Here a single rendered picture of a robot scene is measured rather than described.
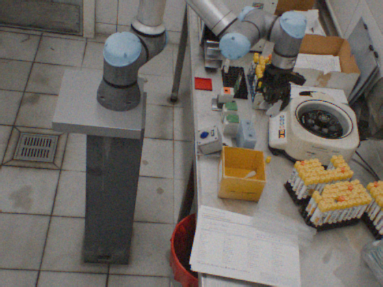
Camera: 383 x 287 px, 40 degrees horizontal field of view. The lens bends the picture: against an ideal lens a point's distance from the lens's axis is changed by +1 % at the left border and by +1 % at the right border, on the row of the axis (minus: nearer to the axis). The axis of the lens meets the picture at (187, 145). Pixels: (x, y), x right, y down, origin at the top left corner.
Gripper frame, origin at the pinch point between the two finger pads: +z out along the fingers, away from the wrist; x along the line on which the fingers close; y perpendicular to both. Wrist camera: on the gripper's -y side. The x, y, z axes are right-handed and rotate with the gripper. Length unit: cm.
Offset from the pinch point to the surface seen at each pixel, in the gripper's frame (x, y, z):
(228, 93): -22.0, 1.9, 6.5
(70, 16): -209, -10, 75
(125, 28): -197, -45, 84
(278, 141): 2.2, -3.3, 11.5
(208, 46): -53, -10, 8
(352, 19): -37, -72, -1
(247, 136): 0.8, 9.9, 5.6
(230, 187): 13.6, 24.5, 10.7
